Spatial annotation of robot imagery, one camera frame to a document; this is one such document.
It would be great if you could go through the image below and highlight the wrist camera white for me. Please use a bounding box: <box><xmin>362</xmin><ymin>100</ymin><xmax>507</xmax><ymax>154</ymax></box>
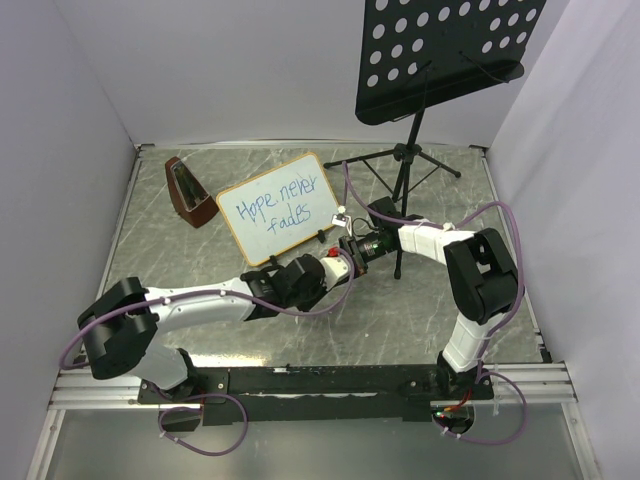
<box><xmin>331</xmin><ymin>205</ymin><xmax>351</xmax><ymax>228</ymax></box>
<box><xmin>320</xmin><ymin>247</ymin><xmax>351</xmax><ymax>290</ymax></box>

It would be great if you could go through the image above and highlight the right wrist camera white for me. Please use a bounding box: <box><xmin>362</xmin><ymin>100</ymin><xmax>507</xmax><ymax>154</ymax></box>
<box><xmin>331</xmin><ymin>205</ymin><xmax>351</xmax><ymax>228</ymax></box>

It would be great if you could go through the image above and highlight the aluminium extrusion frame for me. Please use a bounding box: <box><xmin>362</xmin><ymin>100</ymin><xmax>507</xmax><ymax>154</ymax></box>
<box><xmin>26</xmin><ymin>144</ymin><xmax>579</xmax><ymax>480</ymax></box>

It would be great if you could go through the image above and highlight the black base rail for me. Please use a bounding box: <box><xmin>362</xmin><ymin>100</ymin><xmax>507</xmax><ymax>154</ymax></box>
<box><xmin>138</xmin><ymin>364</ymin><xmax>494</xmax><ymax>426</ymax></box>

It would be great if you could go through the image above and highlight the yellow framed whiteboard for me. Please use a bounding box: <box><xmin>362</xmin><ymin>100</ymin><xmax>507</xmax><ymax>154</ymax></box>
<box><xmin>216</xmin><ymin>152</ymin><xmax>338</xmax><ymax>266</ymax></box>

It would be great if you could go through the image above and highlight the brown wooden metronome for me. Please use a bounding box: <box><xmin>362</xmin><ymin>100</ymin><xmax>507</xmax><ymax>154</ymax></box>
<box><xmin>165</xmin><ymin>156</ymin><xmax>219</xmax><ymax>228</ymax></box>

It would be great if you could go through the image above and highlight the black music stand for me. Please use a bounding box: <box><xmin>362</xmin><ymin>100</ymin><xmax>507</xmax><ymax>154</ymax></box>
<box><xmin>322</xmin><ymin>0</ymin><xmax>548</xmax><ymax>281</ymax></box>

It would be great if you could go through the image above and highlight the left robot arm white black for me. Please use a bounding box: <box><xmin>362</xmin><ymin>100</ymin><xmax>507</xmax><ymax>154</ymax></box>
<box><xmin>78</xmin><ymin>254</ymin><xmax>349</xmax><ymax>402</ymax></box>

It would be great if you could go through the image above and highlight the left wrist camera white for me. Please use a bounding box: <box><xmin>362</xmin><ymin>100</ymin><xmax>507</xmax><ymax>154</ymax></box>
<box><xmin>320</xmin><ymin>247</ymin><xmax>351</xmax><ymax>290</ymax></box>

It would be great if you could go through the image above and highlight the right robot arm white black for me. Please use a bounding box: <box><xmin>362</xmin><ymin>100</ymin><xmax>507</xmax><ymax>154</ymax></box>
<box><xmin>334</xmin><ymin>197</ymin><xmax>522</xmax><ymax>398</ymax></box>

